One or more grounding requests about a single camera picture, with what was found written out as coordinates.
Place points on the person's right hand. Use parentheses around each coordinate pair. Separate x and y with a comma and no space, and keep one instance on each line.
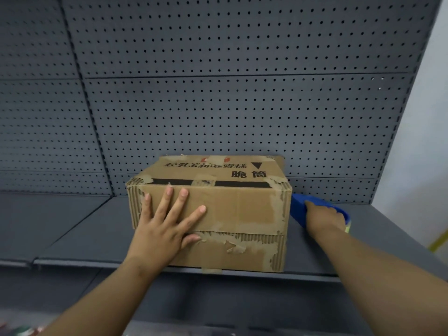
(322,218)

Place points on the person's left hand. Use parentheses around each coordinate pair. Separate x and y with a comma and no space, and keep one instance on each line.
(161,234)

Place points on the blue tape dispenser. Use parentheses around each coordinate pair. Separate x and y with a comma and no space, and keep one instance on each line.
(297,209)

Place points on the brown cardboard box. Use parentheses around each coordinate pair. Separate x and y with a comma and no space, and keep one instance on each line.
(238,213)

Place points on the person's right forearm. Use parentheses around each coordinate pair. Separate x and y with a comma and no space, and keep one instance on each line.
(378,283)

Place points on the person's left forearm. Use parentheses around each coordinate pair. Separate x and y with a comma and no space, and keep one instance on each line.
(105,304)

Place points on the grey metal shelf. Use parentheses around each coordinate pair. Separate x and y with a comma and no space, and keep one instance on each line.
(35,223)
(87,234)

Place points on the yellow stick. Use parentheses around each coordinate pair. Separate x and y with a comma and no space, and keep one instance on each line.
(439,241)

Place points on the grey pegboard back panel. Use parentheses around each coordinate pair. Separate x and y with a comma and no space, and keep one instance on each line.
(42,118)
(245,101)

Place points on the row of red green packets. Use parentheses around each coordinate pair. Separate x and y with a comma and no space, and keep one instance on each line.
(21,330)

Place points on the grey shelf with clear rail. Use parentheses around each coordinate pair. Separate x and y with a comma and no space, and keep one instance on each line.
(35,286)
(245,300)

